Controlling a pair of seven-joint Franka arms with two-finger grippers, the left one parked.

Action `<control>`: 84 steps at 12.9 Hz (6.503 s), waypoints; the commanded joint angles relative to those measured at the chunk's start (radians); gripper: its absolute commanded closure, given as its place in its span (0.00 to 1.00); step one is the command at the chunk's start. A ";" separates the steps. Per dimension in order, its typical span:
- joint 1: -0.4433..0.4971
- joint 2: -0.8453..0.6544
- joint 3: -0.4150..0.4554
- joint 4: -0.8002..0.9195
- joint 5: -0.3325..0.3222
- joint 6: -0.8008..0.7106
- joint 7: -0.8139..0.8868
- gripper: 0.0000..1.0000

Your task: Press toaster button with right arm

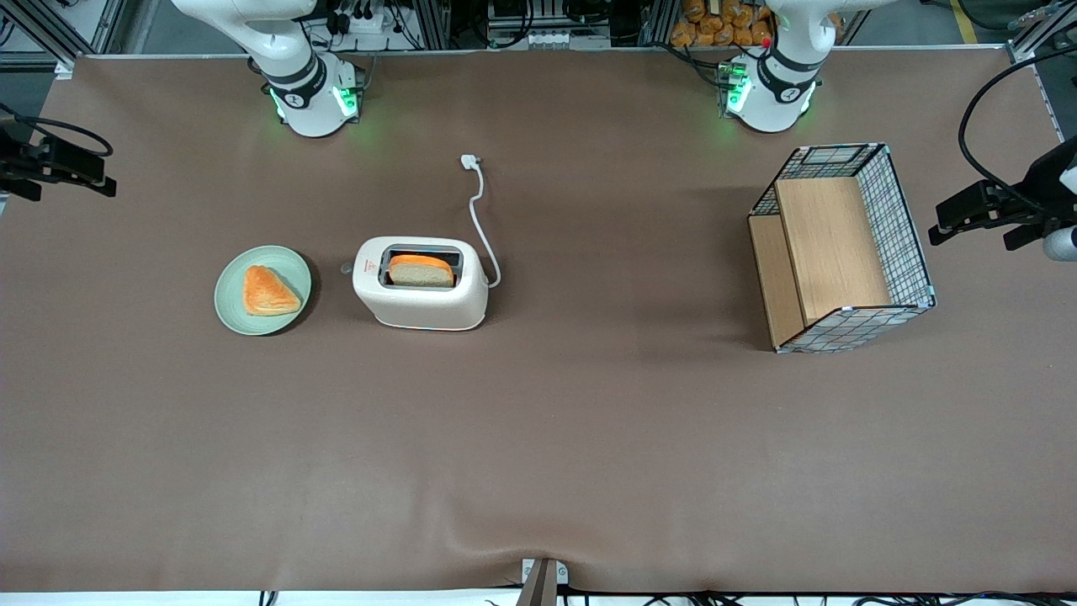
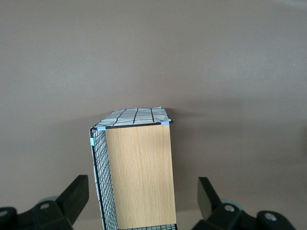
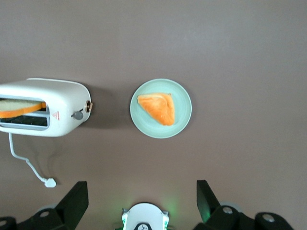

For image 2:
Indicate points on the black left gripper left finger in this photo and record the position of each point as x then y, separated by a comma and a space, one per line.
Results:
72, 196

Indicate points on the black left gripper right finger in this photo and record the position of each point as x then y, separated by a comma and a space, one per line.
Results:
208, 198

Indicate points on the brown table cover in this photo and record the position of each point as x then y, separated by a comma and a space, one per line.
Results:
153, 48

